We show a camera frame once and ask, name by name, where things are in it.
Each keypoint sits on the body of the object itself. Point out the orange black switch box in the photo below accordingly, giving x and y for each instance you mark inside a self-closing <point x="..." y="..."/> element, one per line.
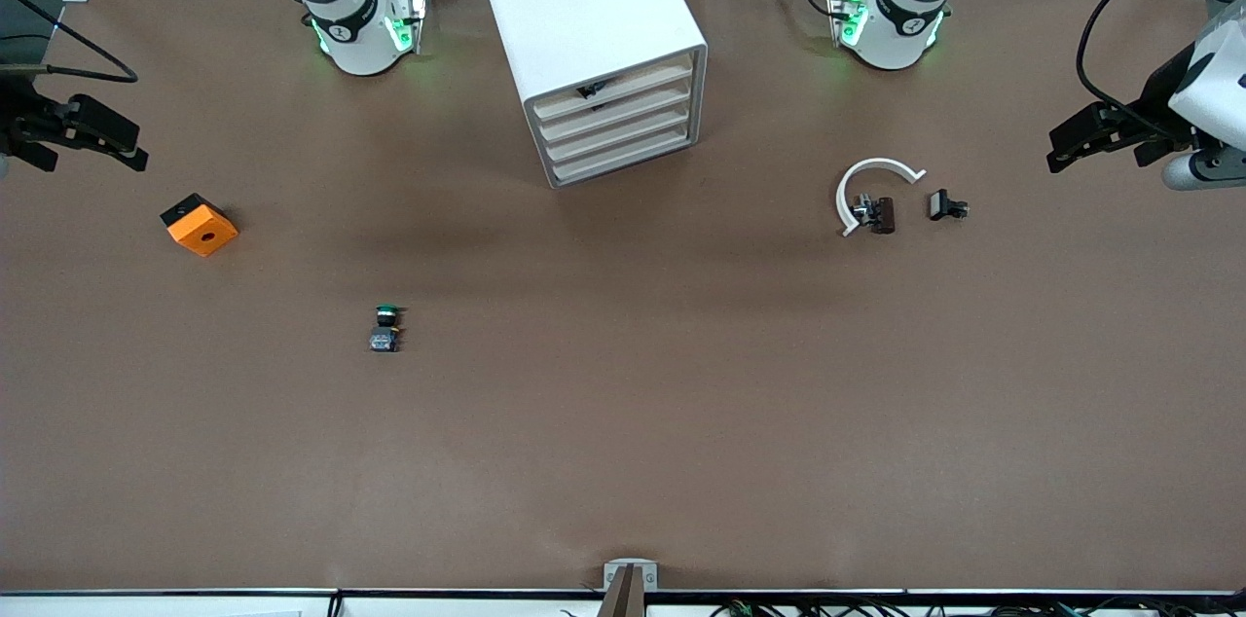
<point x="202" y="233"/>

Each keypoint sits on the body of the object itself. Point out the small black clip part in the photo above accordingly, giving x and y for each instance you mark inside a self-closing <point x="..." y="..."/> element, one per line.
<point x="940" y="204"/>

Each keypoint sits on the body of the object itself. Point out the dark camera pole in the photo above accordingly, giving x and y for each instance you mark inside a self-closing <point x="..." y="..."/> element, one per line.
<point x="625" y="598"/>

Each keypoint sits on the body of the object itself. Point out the brown paper table cover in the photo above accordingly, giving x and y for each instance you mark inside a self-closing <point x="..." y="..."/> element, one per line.
<point x="623" y="403"/>

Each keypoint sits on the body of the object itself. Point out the white curved pipe clamp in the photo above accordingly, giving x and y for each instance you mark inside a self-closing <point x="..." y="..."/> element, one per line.
<point x="876" y="163"/>

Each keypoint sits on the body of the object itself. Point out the small black connector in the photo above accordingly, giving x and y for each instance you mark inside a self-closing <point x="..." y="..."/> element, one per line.
<point x="883" y="215"/>

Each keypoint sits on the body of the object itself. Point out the grey metal bracket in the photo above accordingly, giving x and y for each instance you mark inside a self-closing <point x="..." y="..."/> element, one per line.
<point x="631" y="566"/>

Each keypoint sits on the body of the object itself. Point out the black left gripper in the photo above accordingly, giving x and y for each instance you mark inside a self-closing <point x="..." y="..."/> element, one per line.
<point x="1155" y="95"/>

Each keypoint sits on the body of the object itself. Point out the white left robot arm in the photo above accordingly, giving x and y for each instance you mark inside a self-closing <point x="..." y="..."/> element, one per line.
<point x="891" y="38"/>

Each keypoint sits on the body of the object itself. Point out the green push button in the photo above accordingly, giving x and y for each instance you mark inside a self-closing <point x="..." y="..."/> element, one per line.
<point x="385" y="339"/>

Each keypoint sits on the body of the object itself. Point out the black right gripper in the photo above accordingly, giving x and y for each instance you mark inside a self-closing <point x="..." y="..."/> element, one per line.
<point x="14" y="123"/>

